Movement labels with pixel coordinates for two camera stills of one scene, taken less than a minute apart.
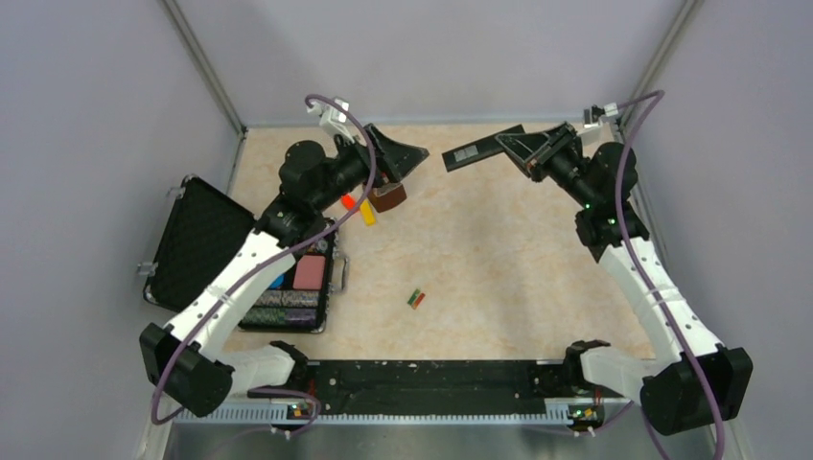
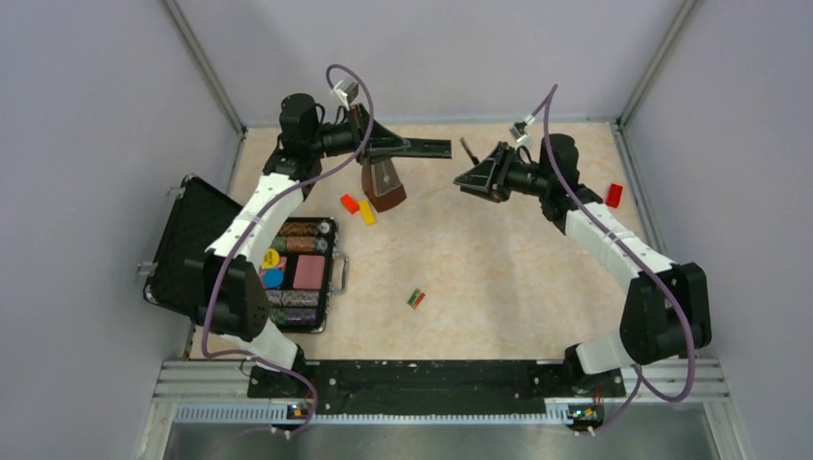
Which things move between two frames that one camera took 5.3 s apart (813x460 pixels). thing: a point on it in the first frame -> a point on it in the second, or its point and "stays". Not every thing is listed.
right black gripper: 532,152 -> 478,181
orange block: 348,200 stays
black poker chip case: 199,228 stays
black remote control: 476,150 -> 426,149
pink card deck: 310,272 stays
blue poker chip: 278,282 stays
